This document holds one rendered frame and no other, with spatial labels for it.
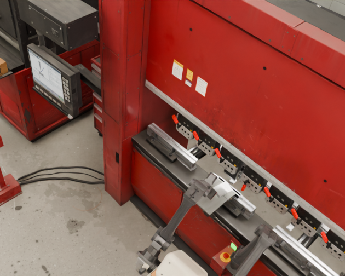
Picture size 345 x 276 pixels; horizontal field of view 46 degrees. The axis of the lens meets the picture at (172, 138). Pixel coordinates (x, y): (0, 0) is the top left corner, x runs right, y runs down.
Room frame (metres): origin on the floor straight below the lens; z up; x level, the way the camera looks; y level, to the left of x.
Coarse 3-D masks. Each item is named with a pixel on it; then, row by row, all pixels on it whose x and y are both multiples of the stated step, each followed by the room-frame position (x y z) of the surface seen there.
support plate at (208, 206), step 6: (216, 180) 1.79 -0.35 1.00; (228, 192) 1.70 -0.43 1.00; (204, 198) 1.62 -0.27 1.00; (216, 198) 1.64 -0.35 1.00; (222, 198) 1.65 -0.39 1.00; (228, 198) 1.65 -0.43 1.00; (198, 204) 1.57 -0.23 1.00; (204, 204) 1.57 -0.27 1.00; (210, 204) 1.58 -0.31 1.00; (216, 204) 1.59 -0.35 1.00; (222, 204) 1.60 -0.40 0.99; (204, 210) 1.53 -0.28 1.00; (210, 210) 1.53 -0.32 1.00
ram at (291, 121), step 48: (192, 0) 2.10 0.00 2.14; (192, 48) 2.04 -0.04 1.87; (240, 48) 1.84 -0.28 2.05; (192, 96) 2.00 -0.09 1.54; (240, 96) 1.79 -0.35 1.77; (288, 96) 1.62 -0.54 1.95; (336, 96) 1.48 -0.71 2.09; (240, 144) 1.73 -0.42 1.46; (288, 144) 1.55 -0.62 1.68; (336, 144) 1.41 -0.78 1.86; (336, 192) 1.34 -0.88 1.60
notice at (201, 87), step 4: (200, 80) 1.98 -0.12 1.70; (204, 80) 1.96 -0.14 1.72; (196, 84) 1.99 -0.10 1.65; (200, 84) 1.97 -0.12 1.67; (204, 84) 1.95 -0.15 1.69; (196, 88) 1.99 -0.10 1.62; (200, 88) 1.97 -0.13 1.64; (204, 88) 1.95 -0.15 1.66; (200, 92) 1.97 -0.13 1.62; (204, 92) 1.95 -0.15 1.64; (204, 96) 1.94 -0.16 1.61
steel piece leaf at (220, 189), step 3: (216, 186) 1.74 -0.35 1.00; (219, 186) 1.74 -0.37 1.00; (222, 186) 1.75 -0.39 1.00; (216, 189) 1.71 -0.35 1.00; (219, 189) 1.71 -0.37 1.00; (222, 189) 1.72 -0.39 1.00; (225, 189) 1.72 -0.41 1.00; (219, 192) 1.69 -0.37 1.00; (222, 192) 1.69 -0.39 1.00; (225, 192) 1.70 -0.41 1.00; (219, 195) 1.65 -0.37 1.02
